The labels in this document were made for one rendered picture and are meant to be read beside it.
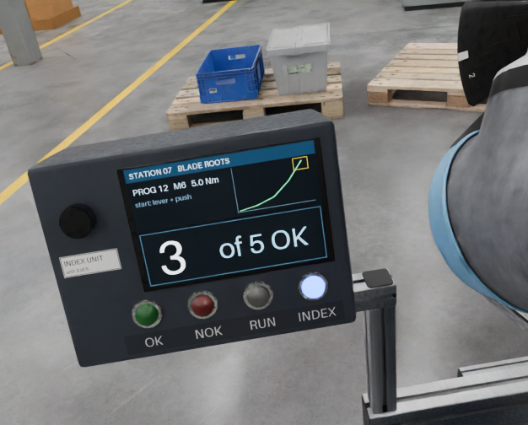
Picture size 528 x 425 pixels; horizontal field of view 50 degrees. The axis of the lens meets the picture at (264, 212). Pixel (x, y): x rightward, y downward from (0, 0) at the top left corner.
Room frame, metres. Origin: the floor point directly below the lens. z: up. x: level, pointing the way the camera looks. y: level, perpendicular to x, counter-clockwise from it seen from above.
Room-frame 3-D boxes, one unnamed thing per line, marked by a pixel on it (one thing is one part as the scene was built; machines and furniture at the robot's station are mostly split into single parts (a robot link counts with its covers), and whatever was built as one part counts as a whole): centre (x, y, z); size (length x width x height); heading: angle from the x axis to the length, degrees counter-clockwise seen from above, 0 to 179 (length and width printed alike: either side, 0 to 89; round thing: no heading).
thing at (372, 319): (0.47, -0.11, 0.96); 0.03 x 0.03 x 0.20; 1
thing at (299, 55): (3.93, -0.42, 0.31); 0.60 x 0.42 x 0.33; 170
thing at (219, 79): (4.02, 0.08, 0.25); 0.60 x 0.41 x 0.22; 171
